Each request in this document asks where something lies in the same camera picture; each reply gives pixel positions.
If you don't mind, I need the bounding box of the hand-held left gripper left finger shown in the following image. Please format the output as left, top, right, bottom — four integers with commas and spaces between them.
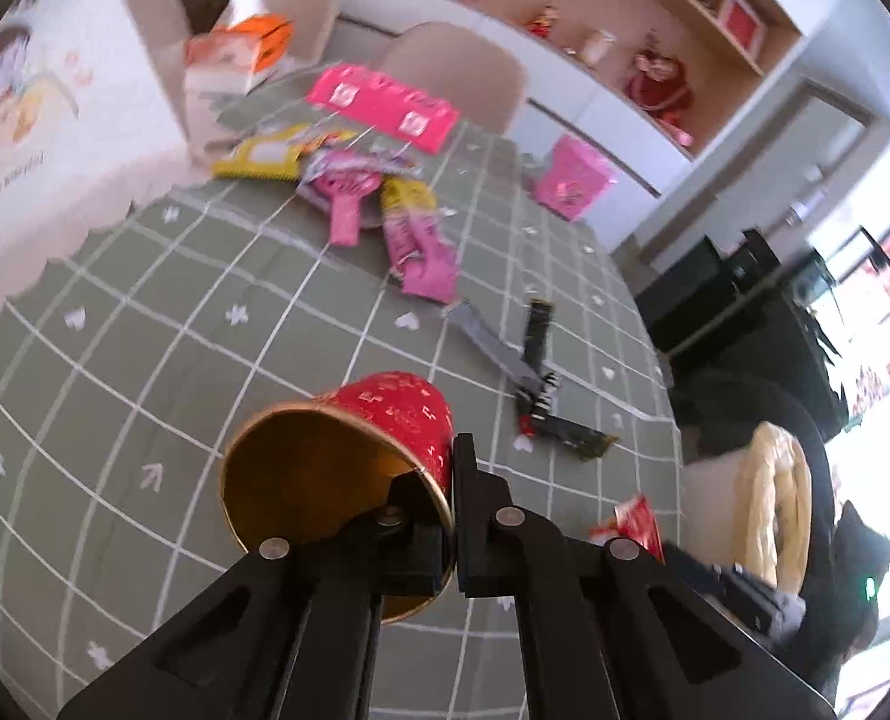
59, 476, 453, 720

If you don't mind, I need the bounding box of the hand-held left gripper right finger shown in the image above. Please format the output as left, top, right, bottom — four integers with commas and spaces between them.
452, 433, 840, 720

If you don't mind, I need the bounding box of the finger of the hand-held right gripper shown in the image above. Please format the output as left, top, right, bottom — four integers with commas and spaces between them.
666, 546, 806, 650

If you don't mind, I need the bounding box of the white trash bin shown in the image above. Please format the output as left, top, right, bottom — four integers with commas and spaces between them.
681, 457, 755, 572

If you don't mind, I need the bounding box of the red paper cup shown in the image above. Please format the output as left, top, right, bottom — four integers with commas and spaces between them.
220, 371, 457, 625

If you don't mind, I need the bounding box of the red snack wrapper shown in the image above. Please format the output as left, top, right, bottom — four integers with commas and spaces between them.
590, 495, 665, 565

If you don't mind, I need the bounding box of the pink spoon-shaped wrapper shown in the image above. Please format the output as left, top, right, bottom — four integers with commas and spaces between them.
301, 156, 384, 246

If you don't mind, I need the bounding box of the dark green wrapper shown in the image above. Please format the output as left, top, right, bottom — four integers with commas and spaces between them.
527, 416, 620, 464

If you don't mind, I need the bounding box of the black white wrapper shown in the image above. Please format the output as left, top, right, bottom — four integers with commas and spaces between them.
516, 371, 560, 422

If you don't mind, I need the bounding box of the grey strip wrapper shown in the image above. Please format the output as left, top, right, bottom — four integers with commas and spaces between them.
445, 300, 537, 385

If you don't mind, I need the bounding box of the black strip wrapper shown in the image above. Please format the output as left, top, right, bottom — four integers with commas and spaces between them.
524, 300, 556, 370

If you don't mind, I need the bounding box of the pink yellow snack wrapper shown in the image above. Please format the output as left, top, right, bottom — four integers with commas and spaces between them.
380, 176, 459, 306

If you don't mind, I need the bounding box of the black floor appliance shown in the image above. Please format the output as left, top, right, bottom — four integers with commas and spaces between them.
635, 229, 852, 407

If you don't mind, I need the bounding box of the long pink box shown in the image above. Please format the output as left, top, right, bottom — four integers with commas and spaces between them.
306, 64, 462, 156

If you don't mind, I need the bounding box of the large red plush doll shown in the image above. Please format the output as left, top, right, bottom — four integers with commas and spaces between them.
625, 51, 695, 128

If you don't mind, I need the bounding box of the white lower cabinet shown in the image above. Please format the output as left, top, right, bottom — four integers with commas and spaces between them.
254, 0, 663, 200

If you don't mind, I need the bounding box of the beige tumbler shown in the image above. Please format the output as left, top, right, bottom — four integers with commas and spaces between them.
581, 28, 617, 65

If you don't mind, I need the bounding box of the orange white tissue box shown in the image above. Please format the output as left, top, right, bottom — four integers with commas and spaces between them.
185, 0, 296, 96

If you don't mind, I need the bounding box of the white printed food cover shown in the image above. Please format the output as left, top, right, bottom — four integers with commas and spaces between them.
0, 0, 195, 335

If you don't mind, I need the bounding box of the wooden open wall shelf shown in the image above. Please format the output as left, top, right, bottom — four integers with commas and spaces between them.
445, 0, 804, 160

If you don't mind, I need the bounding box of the red picture frame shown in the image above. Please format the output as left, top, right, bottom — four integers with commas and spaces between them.
717, 0, 768, 50

